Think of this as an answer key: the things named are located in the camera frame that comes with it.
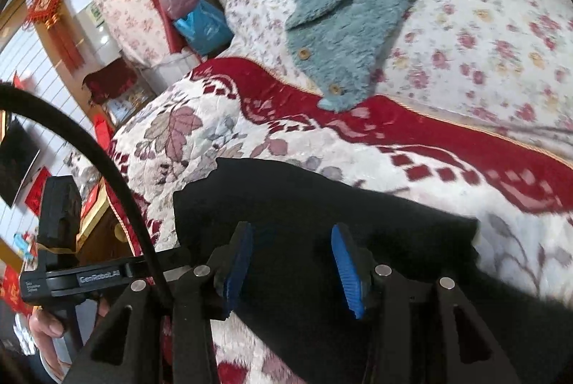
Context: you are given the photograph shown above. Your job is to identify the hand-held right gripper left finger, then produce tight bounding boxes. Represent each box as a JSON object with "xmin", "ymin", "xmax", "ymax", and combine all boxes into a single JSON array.
[{"xmin": 65, "ymin": 221, "xmax": 255, "ymax": 384}]

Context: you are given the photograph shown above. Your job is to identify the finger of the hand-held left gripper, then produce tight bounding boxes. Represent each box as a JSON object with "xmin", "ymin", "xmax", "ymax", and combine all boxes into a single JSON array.
[{"xmin": 157, "ymin": 249, "xmax": 195, "ymax": 283}]

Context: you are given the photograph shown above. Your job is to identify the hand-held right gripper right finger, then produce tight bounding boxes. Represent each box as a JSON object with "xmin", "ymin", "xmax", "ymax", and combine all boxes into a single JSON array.
[{"xmin": 330, "ymin": 223, "xmax": 522, "ymax": 384}]

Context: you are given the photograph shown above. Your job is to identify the black pants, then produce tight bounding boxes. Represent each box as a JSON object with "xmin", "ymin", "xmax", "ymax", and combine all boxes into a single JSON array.
[{"xmin": 172, "ymin": 157, "xmax": 573, "ymax": 384}]

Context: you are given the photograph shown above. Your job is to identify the person's left hand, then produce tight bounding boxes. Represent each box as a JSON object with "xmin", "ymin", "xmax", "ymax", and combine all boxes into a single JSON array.
[{"xmin": 28, "ymin": 306, "xmax": 74, "ymax": 382}]

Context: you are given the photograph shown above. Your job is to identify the red paper decoration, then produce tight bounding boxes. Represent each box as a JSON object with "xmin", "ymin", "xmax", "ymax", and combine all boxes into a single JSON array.
[{"xmin": 24, "ymin": 167, "xmax": 53, "ymax": 217}]

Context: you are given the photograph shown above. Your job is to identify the wooden table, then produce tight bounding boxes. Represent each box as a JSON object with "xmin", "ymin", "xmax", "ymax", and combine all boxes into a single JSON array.
[{"xmin": 76, "ymin": 180, "xmax": 135, "ymax": 261}]

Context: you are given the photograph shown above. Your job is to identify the black screen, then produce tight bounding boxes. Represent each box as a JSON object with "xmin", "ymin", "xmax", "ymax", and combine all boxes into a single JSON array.
[{"xmin": 0, "ymin": 117, "xmax": 41, "ymax": 208}]

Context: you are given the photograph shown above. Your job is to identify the dark red cloth cover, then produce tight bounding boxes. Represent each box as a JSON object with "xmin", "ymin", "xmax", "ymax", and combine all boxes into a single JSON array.
[{"xmin": 83, "ymin": 61, "xmax": 139, "ymax": 105}]

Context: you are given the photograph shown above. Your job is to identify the red and white floral blanket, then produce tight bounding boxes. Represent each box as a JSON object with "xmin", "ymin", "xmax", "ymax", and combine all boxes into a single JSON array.
[{"xmin": 105, "ymin": 57, "xmax": 573, "ymax": 384}]

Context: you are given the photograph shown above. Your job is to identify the white appliance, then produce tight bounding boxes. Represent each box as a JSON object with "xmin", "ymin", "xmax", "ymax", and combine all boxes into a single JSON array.
[{"xmin": 74, "ymin": 1, "xmax": 122, "ymax": 68}]

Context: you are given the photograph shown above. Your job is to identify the floral quilted cushion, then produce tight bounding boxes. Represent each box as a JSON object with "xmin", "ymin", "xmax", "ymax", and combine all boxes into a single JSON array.
[{"xmin": 87, "ymin": 0, "xmax": 180, "ymax": 67}]

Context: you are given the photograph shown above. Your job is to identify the blue plastic bag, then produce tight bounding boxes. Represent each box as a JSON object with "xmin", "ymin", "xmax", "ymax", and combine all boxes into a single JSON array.
[{"xmin": 172, "ymin": 0, "xmax": 234, "ymax": 57}]

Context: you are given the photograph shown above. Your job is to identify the teal fleece jacket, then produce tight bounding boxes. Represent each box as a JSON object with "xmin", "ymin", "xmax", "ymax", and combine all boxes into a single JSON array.
[{"xmin": 284, "ymin": 0, "xmax": 451, "ymax": 114}]

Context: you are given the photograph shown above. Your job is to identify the floral print quilt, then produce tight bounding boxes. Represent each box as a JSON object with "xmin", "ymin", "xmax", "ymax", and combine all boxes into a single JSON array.
[{"xmin": 224, "ymin": 0, "xmax": 573, "ymax": 170}]

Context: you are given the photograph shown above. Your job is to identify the black cable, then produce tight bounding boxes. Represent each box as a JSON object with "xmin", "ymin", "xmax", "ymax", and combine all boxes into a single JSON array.
[{"xmin": 0, "ymin": 83, "xmax": 175, "ymax": 311}]

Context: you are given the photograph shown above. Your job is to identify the red knot wall decoration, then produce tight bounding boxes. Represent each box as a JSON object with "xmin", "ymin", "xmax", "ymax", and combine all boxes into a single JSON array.
[{"xmin": 22, "ymin": 0, "xmax": 86, "ymax": 73}]

